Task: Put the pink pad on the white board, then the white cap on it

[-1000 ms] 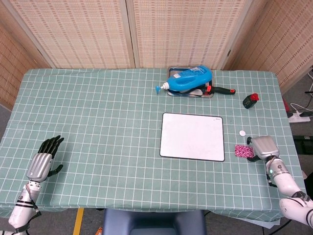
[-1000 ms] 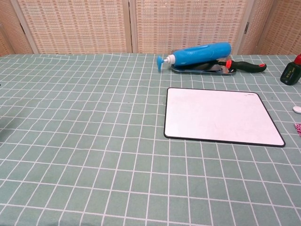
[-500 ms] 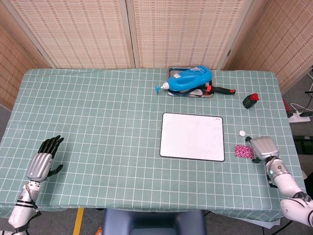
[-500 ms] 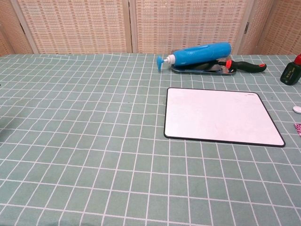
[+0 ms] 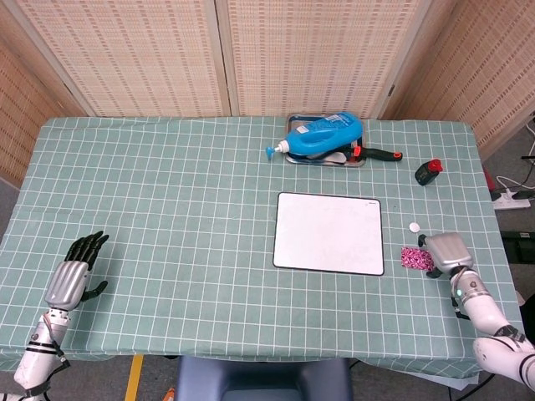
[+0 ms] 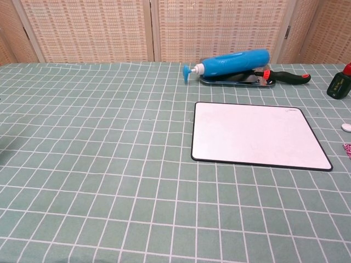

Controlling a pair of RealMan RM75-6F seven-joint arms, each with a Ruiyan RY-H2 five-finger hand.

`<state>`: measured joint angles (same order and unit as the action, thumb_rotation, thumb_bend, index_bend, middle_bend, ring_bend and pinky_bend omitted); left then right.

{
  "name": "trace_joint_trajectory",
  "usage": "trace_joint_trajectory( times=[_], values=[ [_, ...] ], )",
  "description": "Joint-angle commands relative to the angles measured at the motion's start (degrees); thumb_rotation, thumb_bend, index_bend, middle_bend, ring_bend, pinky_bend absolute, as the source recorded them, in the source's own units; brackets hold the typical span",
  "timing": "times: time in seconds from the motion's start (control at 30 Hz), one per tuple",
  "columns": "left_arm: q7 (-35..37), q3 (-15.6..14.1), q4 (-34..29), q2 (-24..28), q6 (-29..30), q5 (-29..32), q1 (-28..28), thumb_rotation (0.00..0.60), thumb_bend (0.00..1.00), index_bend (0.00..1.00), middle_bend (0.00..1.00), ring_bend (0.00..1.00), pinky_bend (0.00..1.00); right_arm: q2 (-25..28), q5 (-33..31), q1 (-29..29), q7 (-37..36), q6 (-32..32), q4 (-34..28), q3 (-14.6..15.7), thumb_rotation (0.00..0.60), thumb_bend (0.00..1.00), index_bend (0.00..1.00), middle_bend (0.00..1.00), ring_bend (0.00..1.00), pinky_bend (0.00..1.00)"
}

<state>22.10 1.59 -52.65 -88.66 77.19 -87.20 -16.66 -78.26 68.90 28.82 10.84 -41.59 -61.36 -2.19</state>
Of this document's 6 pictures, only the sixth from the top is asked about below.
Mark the woven screen panel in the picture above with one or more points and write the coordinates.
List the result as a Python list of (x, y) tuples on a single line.
[(219, 24), (90, 30), (11, 35), (329, 33)]

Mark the metal screen hinge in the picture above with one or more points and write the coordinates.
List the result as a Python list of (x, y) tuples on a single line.
[(287, 32)]

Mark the blue pump bottle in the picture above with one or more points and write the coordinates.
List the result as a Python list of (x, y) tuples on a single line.
[(233, 64)]

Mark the small white round disc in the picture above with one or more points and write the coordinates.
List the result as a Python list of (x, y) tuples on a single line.
[(346, 127)]

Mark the white board with black edge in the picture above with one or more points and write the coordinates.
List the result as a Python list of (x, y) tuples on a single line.
[(255, 137)]

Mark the metal tray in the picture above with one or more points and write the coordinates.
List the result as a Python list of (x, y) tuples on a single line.
[(263, 84)]

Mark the green checked tablecloth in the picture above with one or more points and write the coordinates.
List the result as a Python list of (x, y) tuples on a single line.
[(109, 164)]

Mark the pink patterned square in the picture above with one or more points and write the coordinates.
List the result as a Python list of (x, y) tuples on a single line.
[(348, 150)]

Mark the small black and red device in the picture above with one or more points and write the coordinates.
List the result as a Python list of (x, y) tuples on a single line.
[(338, 86)]

